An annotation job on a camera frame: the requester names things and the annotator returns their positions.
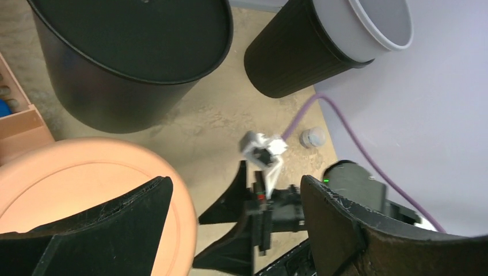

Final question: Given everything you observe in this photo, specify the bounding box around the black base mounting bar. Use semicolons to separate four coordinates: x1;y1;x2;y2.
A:
255;239;317;276

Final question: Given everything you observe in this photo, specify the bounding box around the dark navy cylindrical bin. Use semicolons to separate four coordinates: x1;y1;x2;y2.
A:
29;0;233;133

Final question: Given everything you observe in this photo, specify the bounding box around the small clear plastic cup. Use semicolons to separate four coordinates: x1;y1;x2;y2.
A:
299;127;326;148

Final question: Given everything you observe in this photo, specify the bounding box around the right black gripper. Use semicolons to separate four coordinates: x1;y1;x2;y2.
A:
192;160;305;275

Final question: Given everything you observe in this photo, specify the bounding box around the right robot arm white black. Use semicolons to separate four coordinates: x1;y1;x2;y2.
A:
193;160;427;275

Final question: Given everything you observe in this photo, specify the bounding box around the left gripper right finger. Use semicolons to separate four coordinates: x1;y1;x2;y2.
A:
300;175;487;275

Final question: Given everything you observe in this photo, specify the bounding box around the black ribbed bin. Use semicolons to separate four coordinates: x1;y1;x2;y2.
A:
244;0;371;98

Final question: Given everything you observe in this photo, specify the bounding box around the orange plastic file organizer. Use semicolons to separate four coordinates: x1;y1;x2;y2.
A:
1;56;55;166

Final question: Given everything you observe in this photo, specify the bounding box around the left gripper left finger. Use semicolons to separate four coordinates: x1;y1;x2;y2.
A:
1;177;173;275

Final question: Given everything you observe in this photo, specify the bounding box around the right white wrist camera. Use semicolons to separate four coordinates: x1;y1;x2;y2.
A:
239;131;288;199

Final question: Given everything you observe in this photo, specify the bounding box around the orange plastic bucket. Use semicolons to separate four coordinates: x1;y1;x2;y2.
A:
1;138;197;275

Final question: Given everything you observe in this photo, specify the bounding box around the grey plastic bucket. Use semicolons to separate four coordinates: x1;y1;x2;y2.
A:
312;0;414;62

